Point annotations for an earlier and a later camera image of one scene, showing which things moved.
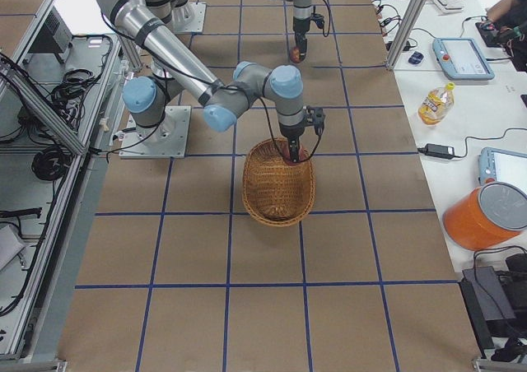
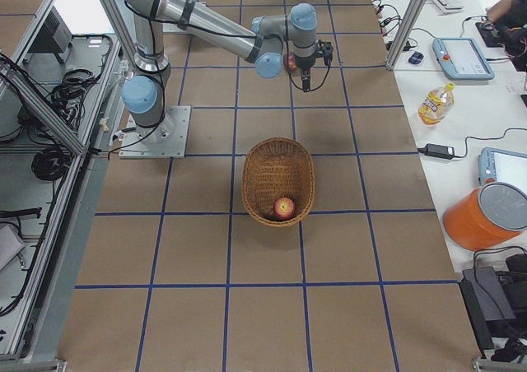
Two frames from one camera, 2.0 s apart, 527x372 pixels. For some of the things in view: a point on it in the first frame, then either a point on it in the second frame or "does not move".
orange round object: (488, 217) does not move
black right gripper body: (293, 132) to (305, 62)
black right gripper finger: (294, 145) to (306, 80)
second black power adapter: (438, 151) does not move
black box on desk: (487, 307) does not move
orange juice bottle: (437, 104) does not move
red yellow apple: (303, 153) to (283, 207)
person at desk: (508, 21) does not move
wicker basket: (275, 192) does not move
